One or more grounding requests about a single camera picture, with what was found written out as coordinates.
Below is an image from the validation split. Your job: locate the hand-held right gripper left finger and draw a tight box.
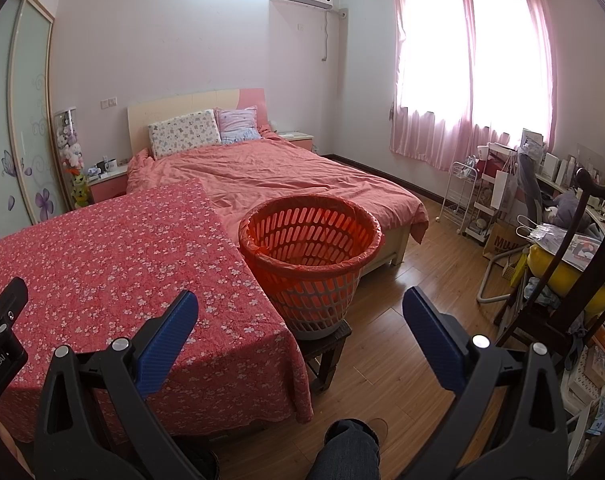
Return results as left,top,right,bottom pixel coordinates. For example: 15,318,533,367
32,290,223,480

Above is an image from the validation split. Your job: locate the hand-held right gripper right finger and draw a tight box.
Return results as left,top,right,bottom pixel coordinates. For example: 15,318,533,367
402,286,570,480

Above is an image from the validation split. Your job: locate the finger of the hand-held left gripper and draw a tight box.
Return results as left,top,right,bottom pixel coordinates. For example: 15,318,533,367
0,276,29,343

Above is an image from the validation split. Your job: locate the orange plastic basket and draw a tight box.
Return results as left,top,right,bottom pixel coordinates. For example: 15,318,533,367
238,195,383,338

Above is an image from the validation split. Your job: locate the dark wooden stool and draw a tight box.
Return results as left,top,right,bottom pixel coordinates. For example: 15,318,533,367
298,321,353,393

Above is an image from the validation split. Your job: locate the brown cardboard box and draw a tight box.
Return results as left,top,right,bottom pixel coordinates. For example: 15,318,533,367
483,222,528,261

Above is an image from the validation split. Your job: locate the white shelf trolley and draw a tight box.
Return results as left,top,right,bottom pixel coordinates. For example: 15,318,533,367
466,172,508,241

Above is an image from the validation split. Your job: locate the yellow basin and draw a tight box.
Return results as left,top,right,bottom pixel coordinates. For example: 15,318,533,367
527,245,605,313

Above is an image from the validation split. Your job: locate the green yellow plush toy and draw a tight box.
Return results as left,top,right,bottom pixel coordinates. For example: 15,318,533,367
71,170,92,208

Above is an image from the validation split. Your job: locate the person's jeans leg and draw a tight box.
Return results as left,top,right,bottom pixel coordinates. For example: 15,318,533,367
306,420,383,480

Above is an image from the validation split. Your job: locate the pink white nightstand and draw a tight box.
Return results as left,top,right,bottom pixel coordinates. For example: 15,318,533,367
86,165,129,205
277,130,315,152

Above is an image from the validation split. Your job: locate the white paper bag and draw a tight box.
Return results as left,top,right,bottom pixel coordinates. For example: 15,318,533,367
491,157,520,211

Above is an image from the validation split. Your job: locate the clear tube of plush toys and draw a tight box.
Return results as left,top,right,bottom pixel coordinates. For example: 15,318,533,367
54,108,86,171

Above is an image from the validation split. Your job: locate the magazine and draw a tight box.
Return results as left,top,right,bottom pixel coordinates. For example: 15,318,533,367
565,234,605,281

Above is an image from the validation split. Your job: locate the grey office chair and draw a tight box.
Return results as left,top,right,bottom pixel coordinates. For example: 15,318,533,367
517,152,548,223

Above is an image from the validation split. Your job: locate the bed with coral duvet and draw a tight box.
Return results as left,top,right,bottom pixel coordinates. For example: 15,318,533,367
126,132,429,267

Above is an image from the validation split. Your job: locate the pink curtain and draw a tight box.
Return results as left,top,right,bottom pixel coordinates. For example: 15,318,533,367
389,0,558,171

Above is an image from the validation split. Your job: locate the white floral pillow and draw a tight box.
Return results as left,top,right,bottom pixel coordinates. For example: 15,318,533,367
148,109,222,158

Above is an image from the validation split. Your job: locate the dark wooden chair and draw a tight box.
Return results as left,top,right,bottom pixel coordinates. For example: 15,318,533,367
495,167,605,366

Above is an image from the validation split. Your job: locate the glass wardrobe with flower print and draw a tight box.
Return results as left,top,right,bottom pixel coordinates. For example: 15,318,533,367
0,0,68,248

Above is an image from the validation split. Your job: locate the pink striped pillow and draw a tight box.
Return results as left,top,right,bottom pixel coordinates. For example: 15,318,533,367
215,106,261,144

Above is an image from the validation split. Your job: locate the beige pink headboard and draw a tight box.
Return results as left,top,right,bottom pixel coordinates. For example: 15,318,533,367
127,88,269,153

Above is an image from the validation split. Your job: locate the white wire rack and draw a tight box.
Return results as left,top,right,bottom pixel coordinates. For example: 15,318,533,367
441,161,479,226

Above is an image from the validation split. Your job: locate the white picture frame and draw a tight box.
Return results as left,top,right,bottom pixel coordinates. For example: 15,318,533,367
521,128,545,161

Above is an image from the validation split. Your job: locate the air conditioner hose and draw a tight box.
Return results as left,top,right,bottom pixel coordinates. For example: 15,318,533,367
322,7,348,63

